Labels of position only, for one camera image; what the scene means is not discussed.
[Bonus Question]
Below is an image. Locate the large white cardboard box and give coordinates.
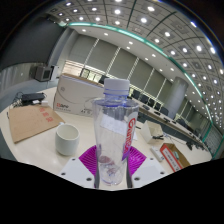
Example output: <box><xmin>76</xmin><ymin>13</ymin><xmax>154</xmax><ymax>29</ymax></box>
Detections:
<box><xmin>53</xmin><ymin>73</ymin><xmax>106</xmax><ymax>117</ymax></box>

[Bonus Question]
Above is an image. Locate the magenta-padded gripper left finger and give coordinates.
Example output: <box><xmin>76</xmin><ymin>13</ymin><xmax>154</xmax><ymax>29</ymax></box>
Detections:
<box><xmin>59</xmin><ymin>145</ymin><xmax>100</xmax><ymax>190</ymax></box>

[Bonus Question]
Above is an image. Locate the long curved conference desk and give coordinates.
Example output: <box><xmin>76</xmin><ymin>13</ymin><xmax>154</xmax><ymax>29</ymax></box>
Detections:
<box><xmin>128</xmin><ymin>93</ymin><xmax>214</xmax><ymax>151</ymax></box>

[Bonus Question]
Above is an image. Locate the group of ceiling lights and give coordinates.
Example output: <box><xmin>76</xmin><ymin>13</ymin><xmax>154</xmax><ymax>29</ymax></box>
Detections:
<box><xmin>59</xmin><ymin>0</ymin><xmax>224</xmax><ymax>134</ymax></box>

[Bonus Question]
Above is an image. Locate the row of black office chairs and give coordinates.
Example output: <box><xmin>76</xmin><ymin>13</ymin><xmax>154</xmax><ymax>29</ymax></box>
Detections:
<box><xmin>129</xmin><ymin>88</ymin><xmax>201</xmax><ymax>134</ymax></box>

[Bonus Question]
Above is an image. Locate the white ceramic mug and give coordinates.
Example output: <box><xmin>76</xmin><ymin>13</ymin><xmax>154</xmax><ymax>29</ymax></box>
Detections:
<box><xmin>54</xmin><ymin>122</ymin><xmax>81</xmax><ymax>157</ymax></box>

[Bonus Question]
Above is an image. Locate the black power adapter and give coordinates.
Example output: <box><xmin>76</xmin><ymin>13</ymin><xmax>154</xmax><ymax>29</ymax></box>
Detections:
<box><xmin>20</xmin><ymin>92</ymin><xmax>46</xmax><ymax>105</ymax></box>

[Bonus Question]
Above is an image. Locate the brown paper envelope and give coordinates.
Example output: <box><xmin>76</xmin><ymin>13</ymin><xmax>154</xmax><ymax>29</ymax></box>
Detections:
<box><xmin>8</xmin><ymin>104</ymin><xmax>66</xmax><ymax>144</ymax></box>

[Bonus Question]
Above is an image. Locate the brown cardboard tray red side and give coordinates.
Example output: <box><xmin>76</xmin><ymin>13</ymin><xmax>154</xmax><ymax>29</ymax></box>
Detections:
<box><xmin>159</xmin><ymin>142</ymin><xmax>192</xmax><ymax>173</ymax></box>

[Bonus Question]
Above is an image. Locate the clear plastic water bottle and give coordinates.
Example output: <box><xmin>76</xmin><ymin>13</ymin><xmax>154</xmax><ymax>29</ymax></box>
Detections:
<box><xmin>91</xmin><ymin>78</ymin><xmax>140</xmax><ymax>186</ymax></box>

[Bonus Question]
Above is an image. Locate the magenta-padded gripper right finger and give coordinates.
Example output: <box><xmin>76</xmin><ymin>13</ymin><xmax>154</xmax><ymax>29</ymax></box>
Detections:
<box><xmin>124</xmin><ymin>145</ymin><xmax>167</xmax><ymax>190</ymax></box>

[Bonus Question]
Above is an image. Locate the grey monitor cabinet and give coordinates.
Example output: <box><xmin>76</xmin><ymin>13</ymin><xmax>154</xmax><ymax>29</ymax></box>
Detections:
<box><xmin>33</xmin><ymin>64</ymin><xmax>54</xmax><ymax>83</ymax></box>

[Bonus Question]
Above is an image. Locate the white remote control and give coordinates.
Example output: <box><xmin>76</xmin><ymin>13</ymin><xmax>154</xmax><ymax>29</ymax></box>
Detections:
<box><xmin>149</xmin><ymin>145</ymin><xmax>165</xmax><ymax>163</ymax></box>

